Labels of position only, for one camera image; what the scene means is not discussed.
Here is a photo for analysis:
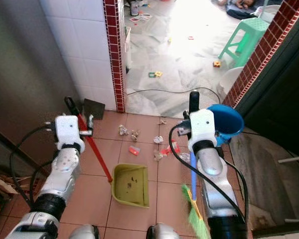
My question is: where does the red and white wrapper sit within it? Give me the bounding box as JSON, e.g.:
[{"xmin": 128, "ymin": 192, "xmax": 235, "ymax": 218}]
[{"xmin": 161, "ymin": 140, "xmax": 181, "ymax": 155}]

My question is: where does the blue plastic bucket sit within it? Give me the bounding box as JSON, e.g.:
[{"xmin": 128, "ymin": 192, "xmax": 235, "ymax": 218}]
[{"xmin": 206, "ymin": 104, "xmax": 245, "ymax": 148}]

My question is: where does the stainless steel fridge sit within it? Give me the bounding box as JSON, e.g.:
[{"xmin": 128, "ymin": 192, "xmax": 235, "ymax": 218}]
[{"xmin": 0, "ymin": 0, "xmax": 70, "ymax": 172}]

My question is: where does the white plastic bucket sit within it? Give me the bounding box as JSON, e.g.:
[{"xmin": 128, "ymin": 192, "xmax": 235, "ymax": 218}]
[{"xmin": 217, "ymin": 66, "xmax": 246, "ymax": 99}]

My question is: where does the dark door panel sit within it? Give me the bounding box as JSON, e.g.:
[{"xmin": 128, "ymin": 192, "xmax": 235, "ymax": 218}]
[{"xmin": 237, "ymin": 15, "xmax": 299, "ymax": 145}]

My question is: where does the grey right robot leg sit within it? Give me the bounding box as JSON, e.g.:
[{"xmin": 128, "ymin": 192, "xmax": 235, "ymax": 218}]
[{"xmin": 146, "ymin": 224, "xmax": 181, "ymax": 239}]

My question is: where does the grey robot leg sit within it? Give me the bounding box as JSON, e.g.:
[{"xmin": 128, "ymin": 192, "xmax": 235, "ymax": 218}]
[
  {"xmin": 146, "ymin": 224, "xmax": 181, "ymax": 239},
  {"xmin": 68, "ymin": 225, "xmax": 93, "ymax": 239}
]

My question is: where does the grey left robot leg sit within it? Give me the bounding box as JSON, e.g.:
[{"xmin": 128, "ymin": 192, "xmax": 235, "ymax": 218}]
[{"xmin": 68, "ymin": 225, "xmax": 93, "ymax": 239}]

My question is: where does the white pipe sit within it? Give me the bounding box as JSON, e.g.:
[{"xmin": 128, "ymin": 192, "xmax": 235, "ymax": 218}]
[{"xmin": 278, "ymin": 156, "xmax": 299, "ymax": 164}]

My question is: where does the green plastic stool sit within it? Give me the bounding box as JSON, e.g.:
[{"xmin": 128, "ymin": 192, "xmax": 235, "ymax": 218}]
[{"xmin": 218, "ymin": 17, "xmax": 271, "ymax": 69}]

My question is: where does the blue cloth heap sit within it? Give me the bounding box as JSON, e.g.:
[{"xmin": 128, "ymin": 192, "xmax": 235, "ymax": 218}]
[{"xmin": 225, "ymin": 0, "xmax": 265, "ymax": 20}]

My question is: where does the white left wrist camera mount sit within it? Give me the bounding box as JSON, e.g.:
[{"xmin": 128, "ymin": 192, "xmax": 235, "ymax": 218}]
[{"xmin": 55, "ymin": 115, "xmax": 85, "ymax": 152}]

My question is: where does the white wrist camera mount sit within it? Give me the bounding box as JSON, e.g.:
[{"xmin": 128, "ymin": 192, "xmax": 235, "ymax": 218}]
[
  {"xmin": 55, "ymin": 115, "xmax": 85, "ymax": 152},
  {"xmin": 187, "ymin": 109, "xmax": 218, "ymax": 152}
]

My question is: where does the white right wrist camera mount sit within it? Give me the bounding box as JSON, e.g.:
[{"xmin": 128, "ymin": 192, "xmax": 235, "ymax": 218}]
[{"xmin": 187, "ymin": 109, "xmax": 218, "ymax": 152}]

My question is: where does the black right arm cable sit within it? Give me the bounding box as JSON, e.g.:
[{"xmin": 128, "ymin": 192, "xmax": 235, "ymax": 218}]
[{"xmin": 168, "ymin": 124, "xmax": 250, "ymax": 225}]

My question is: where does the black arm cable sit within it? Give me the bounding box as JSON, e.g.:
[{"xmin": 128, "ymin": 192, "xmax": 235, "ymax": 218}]
[
  {"xmin": 168, "ymin": 124, "xmax": 250, "ymax": 225},
  {"xmin": 9, "ymin": 124, "xmax": 50, "ymax": 210}
]

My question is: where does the black floor cable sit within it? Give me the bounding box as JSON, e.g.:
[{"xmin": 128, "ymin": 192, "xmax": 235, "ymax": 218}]
[{"xmin": 127, "ymin": 87, "xmax": 222, "ymax": 104}]

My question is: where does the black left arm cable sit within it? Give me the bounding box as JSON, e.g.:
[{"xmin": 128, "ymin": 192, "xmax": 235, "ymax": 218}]
[{"xmin": 9, "ymin": 124, "xmax": 50, "ymax": 210}]

